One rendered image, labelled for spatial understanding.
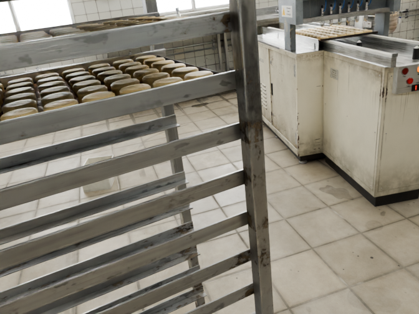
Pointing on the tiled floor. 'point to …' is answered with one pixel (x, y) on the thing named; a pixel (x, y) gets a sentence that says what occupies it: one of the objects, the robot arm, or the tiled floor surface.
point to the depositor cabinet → (293, 95)
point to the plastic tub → (100, 180)
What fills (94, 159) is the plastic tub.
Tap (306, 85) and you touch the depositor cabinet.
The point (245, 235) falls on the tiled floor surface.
